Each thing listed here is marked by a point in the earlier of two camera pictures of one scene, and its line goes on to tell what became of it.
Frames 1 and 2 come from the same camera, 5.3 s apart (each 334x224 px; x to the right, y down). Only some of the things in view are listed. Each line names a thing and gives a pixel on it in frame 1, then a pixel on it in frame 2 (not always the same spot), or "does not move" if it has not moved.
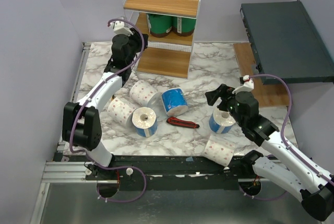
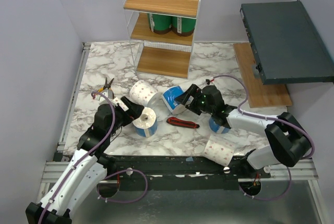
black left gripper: x=136 y=37 to x=134 y=110
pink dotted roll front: x=219 y=150 does not move
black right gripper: x=222 y=96 to x=194 y=99
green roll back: x=160 y=24 does not move
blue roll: x=145 y=121 does not move
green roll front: x=183 y=26 does not move
